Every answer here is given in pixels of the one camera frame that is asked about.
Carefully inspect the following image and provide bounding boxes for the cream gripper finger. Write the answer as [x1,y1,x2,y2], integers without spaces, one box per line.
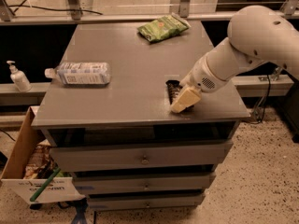
[170,85,202,113]

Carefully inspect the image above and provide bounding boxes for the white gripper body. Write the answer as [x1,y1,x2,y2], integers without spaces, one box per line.
[179,56,228,93]

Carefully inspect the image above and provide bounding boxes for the black rxbar chocolate bar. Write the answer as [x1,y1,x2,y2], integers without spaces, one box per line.
[165,80,193,113]

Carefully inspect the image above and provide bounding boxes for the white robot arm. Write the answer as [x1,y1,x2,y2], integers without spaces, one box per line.
[171,6,299,113]

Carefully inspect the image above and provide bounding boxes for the green jalapeno chip bag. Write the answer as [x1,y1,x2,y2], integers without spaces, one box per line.
[137,13,191,43]

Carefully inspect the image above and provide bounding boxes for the grey drawer cabinet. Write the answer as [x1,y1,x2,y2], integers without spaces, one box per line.
[32,21,249,201]

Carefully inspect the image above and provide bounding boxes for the clear plastic water bottle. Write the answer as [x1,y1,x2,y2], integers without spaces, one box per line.
[44,63,111,85]

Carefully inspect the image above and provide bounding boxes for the bottom grey drawer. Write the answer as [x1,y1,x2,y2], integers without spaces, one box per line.
[88,191,205,211]

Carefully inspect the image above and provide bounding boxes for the grey drawer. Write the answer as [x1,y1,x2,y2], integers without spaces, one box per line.
[73,172,216,194]
[88,191,205,211]
[50,140,233,172]

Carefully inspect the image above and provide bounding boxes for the top grey drawer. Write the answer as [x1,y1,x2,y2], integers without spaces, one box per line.
[50,140,233,172]

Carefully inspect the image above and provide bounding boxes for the middle grey drawer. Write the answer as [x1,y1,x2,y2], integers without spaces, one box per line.
[73,172,216,194]

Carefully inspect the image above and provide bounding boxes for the green stick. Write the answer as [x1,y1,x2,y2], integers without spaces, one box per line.
[30,167,61,202]

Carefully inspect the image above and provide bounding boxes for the snack bags in box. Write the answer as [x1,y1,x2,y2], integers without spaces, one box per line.
[23,143,58,179]

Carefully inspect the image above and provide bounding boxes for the white pump sanitizer bottle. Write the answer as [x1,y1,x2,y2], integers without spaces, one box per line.
[7,61,32,92]

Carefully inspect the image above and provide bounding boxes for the white cardboard box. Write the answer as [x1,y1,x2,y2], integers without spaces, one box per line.
[1,106,84,204]

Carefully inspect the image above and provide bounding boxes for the metal frame rail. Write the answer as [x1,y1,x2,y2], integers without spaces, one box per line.
[0,11,235,26]

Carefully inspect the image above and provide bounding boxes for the black cable on floor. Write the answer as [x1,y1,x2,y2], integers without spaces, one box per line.
[8,0,104,17]

